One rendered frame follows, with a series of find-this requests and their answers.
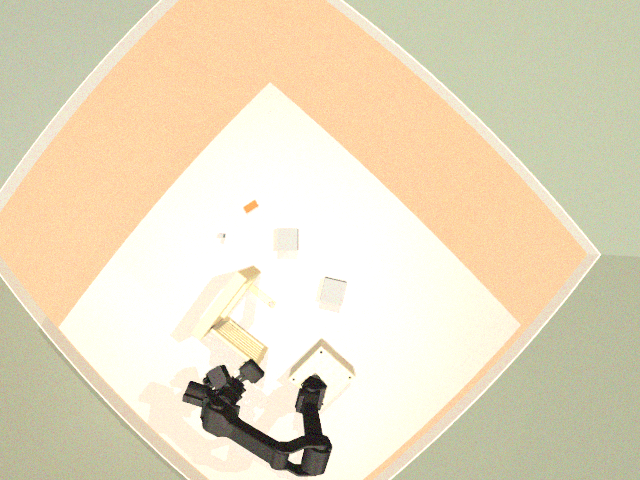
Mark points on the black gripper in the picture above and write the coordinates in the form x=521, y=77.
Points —
x=250, y=371

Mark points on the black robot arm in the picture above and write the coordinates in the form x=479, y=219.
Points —
x=219, y=415

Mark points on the small orange block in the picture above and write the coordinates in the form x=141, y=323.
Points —
x=251, y=206

